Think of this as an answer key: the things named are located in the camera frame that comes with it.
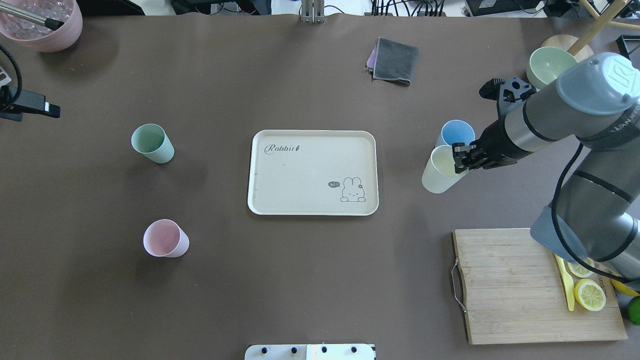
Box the blue cup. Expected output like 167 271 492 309
435 119 476 147

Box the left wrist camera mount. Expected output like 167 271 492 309
0 46 61 122

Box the green lime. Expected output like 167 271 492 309
626 296 640 326

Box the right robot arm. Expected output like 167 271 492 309
452 52 640 290

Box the pink folded cloth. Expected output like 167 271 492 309
365 45 378 74

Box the aluminium frame post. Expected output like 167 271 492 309
300 0 326 24

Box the green bowl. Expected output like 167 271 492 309
526 47 578 89

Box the green cup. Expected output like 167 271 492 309
131 123 175 164

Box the pink cup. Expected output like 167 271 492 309
142 219 190 258

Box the pale yellow cup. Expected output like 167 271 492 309
422 145 469 194

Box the upper lemon slice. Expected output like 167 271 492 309
566 261 594 279

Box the pink bowl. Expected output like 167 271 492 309
0 0 83 53

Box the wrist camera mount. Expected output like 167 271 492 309
478 76 538 120
0 46 61 122

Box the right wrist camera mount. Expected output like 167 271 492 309
478 76 538 120

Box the wooden cutting board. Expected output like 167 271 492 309
452 228 627 346

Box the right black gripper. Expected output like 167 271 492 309
451 119 518 174

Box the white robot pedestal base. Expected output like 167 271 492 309
244 342 377 360

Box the upper whole lemon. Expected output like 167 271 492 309
611 279 640 297

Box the lower lemon slice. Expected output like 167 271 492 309
573 278 607 312

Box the lemon slice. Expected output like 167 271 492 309
573 278 607 312
566 261 594 279

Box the beige rabbit tray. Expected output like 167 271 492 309
247 129 379 216

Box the grey folded cloth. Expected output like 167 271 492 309
372 37 420 85

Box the metal tube in bowl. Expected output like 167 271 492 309
0 1 65 31

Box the yellow plastic knife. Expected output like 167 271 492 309
553 254 576 312

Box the wooden cup stand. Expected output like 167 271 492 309
541 0 639 61

